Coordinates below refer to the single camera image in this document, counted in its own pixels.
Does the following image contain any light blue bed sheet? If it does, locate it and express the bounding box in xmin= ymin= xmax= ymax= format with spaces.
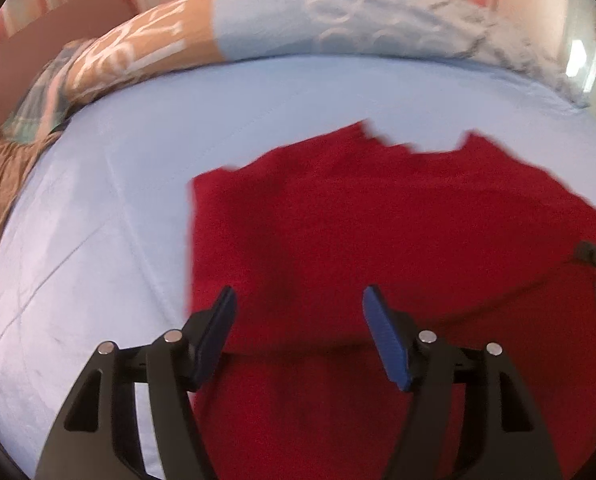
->
xmin=0 ymin=52 xmax=596 ymax=480

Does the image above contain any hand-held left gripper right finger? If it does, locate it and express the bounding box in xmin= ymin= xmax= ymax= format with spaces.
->
xmin=362 ymin=285 xmax=564 ymax=480

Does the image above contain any plaid pillow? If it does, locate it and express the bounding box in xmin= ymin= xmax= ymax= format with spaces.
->
xmin=0 ymin=40 xmax=99 ymax=143

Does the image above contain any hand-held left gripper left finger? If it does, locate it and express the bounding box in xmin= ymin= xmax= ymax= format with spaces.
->
xmin=35 ymin=286 xmax=238 ymax=480

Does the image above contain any brown headboard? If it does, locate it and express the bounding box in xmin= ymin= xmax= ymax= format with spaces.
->
xmin=0 ymin=0 xmax=139 ymax=161

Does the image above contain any red knit sweater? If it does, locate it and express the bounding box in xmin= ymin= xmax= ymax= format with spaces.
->
xmin=187 ymin=119 xmax=596 ymax=480

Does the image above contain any brown quilted blanket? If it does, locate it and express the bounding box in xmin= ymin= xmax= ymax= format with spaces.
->
xmin=0 ymin=130 xmax=61 ymax=291

